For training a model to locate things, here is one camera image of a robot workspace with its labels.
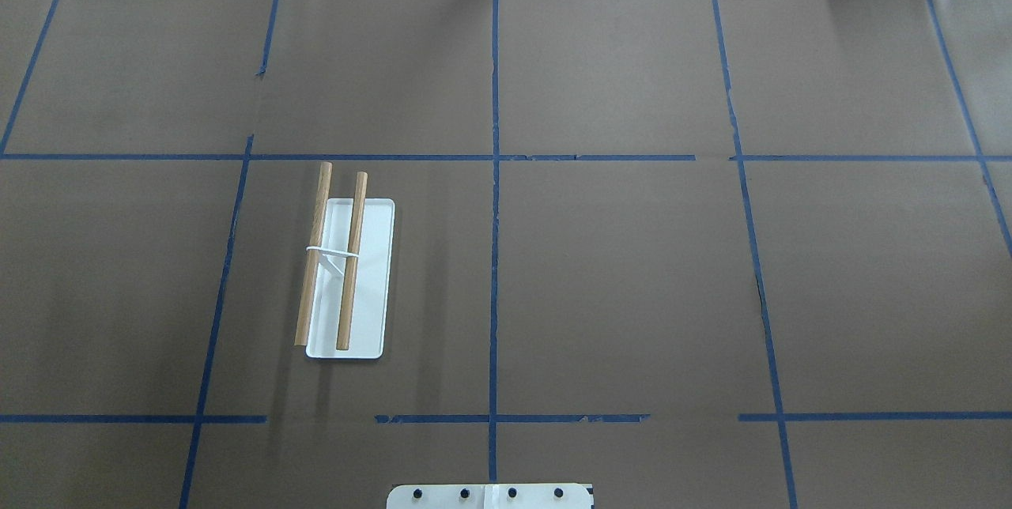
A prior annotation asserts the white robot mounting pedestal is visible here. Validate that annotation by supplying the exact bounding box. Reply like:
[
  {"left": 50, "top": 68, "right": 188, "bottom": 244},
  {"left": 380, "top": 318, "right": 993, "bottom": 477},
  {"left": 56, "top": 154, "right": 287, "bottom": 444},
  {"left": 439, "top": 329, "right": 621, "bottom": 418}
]
[{"left": 386, "top": 483, "right": 595, "bottom": 508}]

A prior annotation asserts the white towel rack with wooden bars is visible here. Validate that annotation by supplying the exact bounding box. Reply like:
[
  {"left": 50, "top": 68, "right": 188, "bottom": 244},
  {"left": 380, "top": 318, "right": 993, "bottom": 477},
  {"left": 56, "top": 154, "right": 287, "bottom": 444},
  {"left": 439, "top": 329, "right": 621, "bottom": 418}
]
[{"left": 294, "top": 162, "right": 395, "bottom": 360}]

